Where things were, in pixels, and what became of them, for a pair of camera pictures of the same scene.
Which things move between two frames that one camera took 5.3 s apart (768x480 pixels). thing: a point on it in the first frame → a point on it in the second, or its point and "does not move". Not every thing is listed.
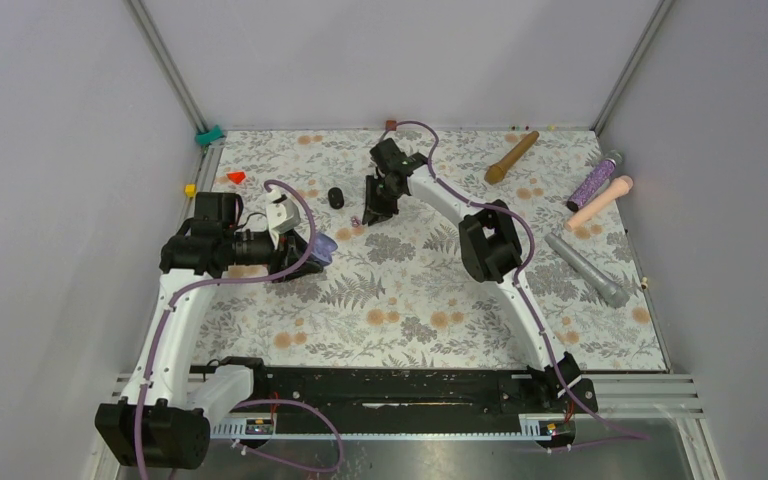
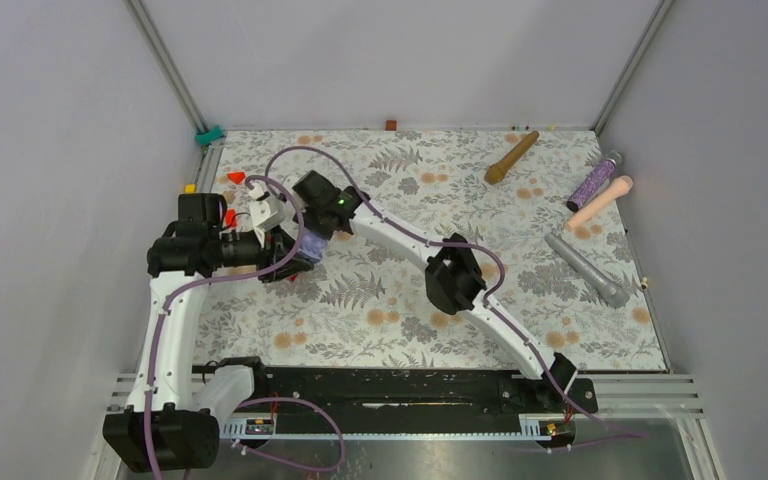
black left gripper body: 280,258 does not move
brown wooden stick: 495,173 does not move
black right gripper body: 381,186 → 312,219
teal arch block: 204,138 does not move
